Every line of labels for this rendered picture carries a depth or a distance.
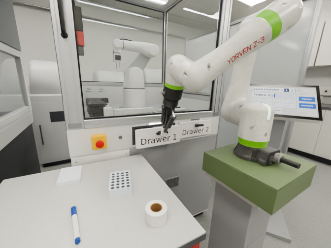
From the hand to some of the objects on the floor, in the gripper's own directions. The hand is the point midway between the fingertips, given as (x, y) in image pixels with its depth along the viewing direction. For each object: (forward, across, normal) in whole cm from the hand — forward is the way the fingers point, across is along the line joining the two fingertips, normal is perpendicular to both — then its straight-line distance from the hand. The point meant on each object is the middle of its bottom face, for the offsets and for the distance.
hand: (164, 131), depth 87 cm
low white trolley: (+80, +49, -41) cm, 103 cm away
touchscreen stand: (+86, +35, +101) cm, 137 cm away
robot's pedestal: (+76, +62, +30) cm, 102 cm away
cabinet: (+107, -25, +5) cm, 110 cm away
